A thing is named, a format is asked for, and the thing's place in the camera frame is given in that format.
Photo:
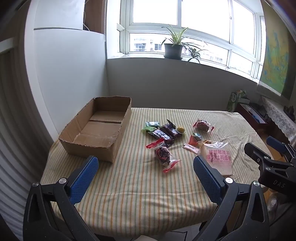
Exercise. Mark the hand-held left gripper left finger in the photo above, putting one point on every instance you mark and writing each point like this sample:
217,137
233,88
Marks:
84,178

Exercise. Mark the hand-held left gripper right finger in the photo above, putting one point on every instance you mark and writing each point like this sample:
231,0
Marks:
208,178

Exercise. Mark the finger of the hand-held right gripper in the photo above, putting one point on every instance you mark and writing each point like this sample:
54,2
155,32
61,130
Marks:
254,150
276,143

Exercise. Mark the clear toast bread packet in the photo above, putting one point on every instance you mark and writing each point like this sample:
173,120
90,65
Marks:
219,160

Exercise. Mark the brown cardboard box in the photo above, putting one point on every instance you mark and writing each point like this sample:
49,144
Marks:
99,129

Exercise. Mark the dark red-swirl snack packet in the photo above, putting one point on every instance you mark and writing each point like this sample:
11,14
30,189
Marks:
163,154

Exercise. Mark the reddish-brown cake packet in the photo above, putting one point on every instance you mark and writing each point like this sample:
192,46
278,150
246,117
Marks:
202,125

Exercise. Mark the dark red cabinet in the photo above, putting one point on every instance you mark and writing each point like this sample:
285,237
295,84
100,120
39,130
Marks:
263,128

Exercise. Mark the white lace cloth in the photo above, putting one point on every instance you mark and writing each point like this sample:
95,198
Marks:
277,113

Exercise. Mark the pink snack sachet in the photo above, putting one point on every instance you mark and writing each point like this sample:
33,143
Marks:
190,148

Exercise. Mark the white blue papers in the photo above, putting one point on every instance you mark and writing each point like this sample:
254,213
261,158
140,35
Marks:
255,114

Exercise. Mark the small dark figurine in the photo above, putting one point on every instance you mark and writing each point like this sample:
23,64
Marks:
290,109

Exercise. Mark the green carton box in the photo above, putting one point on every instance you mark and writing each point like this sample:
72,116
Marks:
231,102

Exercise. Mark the yellow round candy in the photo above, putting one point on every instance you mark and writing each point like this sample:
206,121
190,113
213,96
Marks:
180,129

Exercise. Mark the striped yellow tablecloth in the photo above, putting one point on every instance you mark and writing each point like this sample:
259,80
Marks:
138,197

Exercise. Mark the maroon snack bar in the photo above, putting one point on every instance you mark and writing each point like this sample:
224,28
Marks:
171,131

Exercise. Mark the teal snack packet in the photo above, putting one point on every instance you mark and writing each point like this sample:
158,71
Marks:
152,124

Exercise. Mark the green snack packet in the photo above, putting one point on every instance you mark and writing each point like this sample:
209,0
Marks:
148,129

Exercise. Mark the white ribbed panel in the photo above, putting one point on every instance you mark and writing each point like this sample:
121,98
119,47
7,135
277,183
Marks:
13,139

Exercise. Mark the white refrigerator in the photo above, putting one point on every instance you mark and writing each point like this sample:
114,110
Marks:
69,69

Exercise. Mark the potted spider plant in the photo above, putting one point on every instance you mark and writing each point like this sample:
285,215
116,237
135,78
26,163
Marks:
173,51

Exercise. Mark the white-framed window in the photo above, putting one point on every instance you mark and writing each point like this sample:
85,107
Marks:
203,18

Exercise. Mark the wall map poster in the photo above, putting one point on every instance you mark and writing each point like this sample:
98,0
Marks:
277,58

